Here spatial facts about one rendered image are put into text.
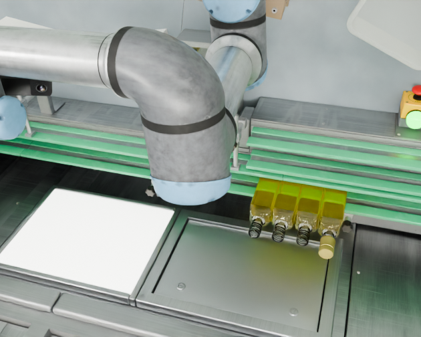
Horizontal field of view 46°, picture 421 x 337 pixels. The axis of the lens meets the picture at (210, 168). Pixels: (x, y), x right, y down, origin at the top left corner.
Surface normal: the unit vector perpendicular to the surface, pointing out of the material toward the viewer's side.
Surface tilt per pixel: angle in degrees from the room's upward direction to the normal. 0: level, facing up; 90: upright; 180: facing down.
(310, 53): 0
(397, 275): 89
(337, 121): 90
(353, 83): 0
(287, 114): 90
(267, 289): 90
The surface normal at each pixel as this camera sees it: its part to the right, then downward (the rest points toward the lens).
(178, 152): -0.14, 0.54
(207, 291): -0.03, -0.79
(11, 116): 0.95, 0.10
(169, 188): -0.50, 0.55
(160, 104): -0.35, 0.39
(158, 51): 0.06, -0.37
